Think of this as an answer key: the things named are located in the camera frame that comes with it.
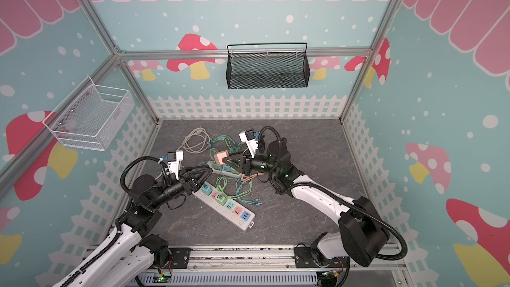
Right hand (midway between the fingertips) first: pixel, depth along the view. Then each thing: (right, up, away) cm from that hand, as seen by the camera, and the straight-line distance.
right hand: (225, 159), depth 67 cm
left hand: (-5, -5, +1) cm, 7 cm away
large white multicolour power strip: (+3, -25, +15) cm, 29 cm away
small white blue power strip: (-5, -8, +26) cm, 28 cm away
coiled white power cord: (-23, +5, +42) cm, 48 cm away
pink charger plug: (-2, +1, -1) cm, 2 cm away
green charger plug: (-5, -18, +15) cm, 24 cm away
